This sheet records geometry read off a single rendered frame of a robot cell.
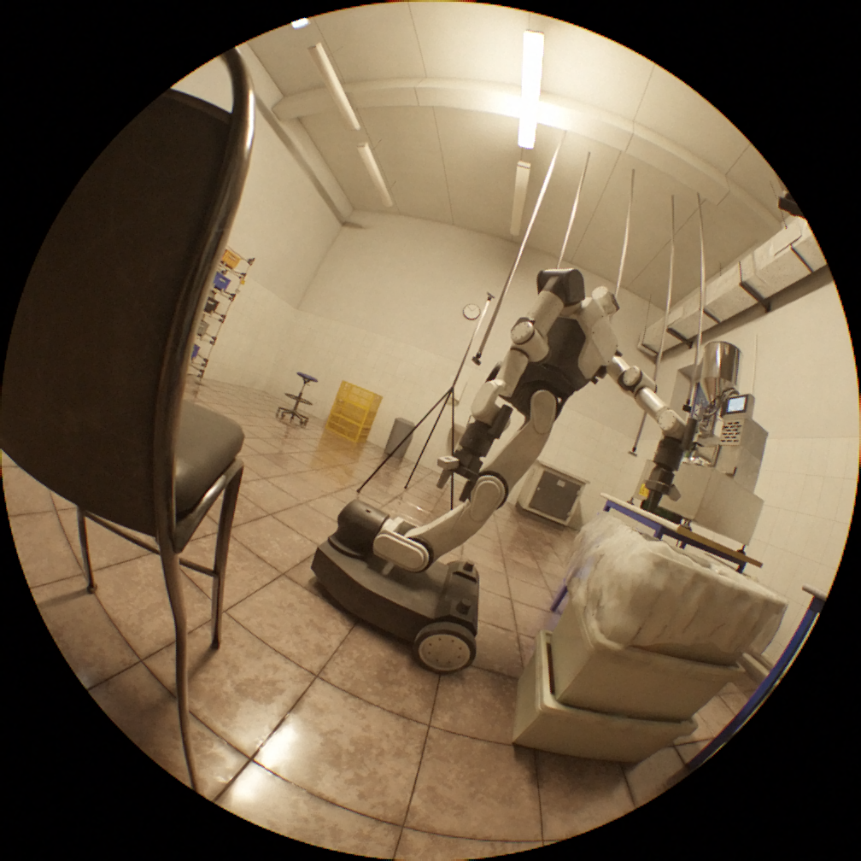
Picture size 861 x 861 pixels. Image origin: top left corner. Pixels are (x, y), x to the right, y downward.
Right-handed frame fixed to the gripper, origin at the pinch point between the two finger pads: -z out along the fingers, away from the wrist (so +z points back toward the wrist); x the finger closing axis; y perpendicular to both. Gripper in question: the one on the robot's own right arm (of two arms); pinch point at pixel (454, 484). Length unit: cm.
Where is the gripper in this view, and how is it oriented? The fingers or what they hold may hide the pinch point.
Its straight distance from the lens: 86.4
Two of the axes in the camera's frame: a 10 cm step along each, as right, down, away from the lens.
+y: 7.0, 4.3, 5.7
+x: 5.4, 1.9, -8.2
